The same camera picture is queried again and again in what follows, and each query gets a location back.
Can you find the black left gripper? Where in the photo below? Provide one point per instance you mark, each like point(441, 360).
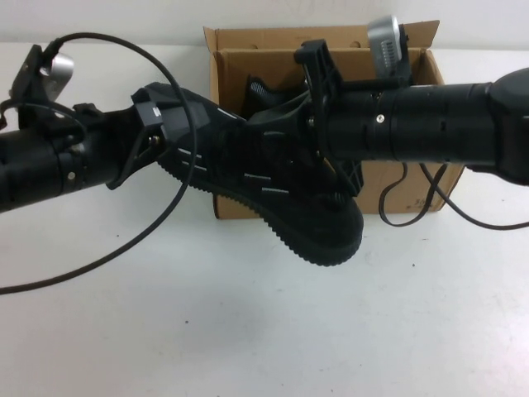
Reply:
point(120, 136)

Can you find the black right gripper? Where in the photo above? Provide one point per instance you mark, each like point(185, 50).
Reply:
point(330, 124)

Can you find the black sneaker with white stripes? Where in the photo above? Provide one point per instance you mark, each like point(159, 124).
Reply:
point(314, 231)

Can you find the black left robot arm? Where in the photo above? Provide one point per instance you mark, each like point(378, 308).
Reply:
point(33, 165)

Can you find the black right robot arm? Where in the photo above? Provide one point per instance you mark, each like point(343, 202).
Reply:
point(434, 120)

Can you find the brown cardboard shoe box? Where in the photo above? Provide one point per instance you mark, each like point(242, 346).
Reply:
point(231, 41)

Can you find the black sneaker with white tag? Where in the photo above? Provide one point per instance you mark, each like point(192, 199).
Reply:
point(258, 89)

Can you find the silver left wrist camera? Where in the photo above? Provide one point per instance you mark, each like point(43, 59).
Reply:
point(58, 68)

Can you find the black left camera bracket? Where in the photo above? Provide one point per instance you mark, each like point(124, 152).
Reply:
point(27, 70)

